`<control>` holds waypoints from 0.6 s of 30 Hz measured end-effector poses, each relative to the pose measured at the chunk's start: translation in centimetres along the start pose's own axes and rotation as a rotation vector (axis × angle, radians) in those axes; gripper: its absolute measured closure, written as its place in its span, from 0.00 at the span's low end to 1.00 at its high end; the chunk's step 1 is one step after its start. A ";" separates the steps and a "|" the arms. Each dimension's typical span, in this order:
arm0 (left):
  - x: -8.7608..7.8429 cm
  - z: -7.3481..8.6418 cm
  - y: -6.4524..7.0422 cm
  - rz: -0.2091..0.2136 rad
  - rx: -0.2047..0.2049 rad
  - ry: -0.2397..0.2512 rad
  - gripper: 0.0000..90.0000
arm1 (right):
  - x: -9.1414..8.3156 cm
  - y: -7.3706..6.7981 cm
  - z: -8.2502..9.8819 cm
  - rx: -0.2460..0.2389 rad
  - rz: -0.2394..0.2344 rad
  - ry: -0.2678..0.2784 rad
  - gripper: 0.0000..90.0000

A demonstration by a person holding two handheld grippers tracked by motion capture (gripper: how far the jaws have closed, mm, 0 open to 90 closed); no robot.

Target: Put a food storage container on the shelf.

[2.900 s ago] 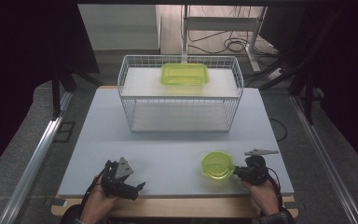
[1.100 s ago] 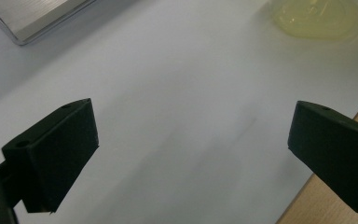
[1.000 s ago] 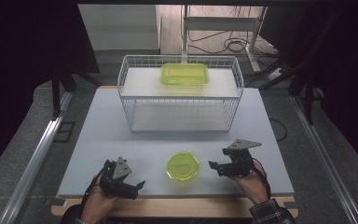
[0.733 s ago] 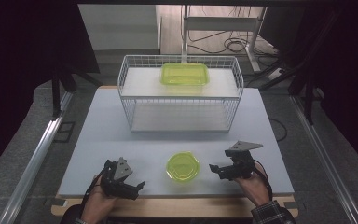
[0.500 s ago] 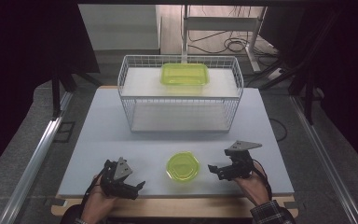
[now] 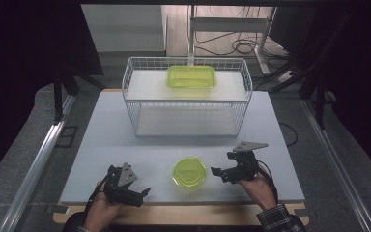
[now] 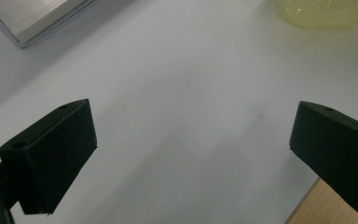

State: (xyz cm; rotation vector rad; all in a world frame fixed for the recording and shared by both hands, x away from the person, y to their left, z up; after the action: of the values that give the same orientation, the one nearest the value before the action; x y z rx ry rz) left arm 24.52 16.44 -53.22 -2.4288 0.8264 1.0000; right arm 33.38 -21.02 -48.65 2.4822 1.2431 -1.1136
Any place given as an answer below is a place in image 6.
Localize aluminium rail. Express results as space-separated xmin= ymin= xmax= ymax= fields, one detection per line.
xmin=300 ymin=98 xmax=371 ymax=232
xmin=0 ymin=95 xmax=76 ymax=232

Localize black floor cables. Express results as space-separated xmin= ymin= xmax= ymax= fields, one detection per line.
xmin=194 ymin=30 xmax=288 ymax=58

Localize person's right hand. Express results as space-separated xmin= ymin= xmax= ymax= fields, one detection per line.
xmin=238 ymin=165 xmax=278 ymax=213

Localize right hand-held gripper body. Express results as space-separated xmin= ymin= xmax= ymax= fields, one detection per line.
xmin=225 ymin=140 xmax=270 ymax=185

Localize rectangular green plastic container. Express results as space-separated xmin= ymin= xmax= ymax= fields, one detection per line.
xmin=165 ymin=65 xmax=218 ymax=90

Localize black metal stand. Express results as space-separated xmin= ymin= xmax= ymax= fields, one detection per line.
xmin=51 ymin=67 xmax=108 ymax=124
xmin=268 ymin=13 xmax=352 ymax=131

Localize white wire shelf rack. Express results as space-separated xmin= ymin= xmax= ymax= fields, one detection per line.
xmin=121 ymin=56 xmax=254 ymax=139

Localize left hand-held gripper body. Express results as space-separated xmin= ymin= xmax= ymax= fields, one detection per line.
xmin=103 ymin=162 xmax=144 ymax=208

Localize black looped floor cable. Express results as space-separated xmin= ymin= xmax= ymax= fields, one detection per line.
xmin=278 ymin=121 xmax=300 ymax=148

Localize round green plastic container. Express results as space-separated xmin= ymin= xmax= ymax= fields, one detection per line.
xmin=171 ymin=157 xmax=209 ymax=189

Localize left hand-held gripper cable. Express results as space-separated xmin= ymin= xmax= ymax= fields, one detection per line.
xmin=83 ymin=175 xmax=111 ymax=223

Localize hand-held gripper cable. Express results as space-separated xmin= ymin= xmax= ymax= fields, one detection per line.
xmin=83 ymin=175 xmax=111 ymax=223
xmin=257 ymin=159 xmax=280 ymax=205

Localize white cabinet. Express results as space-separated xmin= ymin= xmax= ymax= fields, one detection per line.
xmin=80 ymin=4 xmax=167 ymax=58

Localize person's left hand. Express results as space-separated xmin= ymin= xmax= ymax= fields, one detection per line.
xmin=83 ymin=189 xmax=124 ymax=232

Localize white metal desk frame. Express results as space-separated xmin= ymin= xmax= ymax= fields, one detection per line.
xmin=187 ymin=4 xmax=278 ymax=76

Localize right hand-held gripper cable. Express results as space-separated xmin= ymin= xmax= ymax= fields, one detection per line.
xmin=257 ymin=159 xmax=280 ymax=205

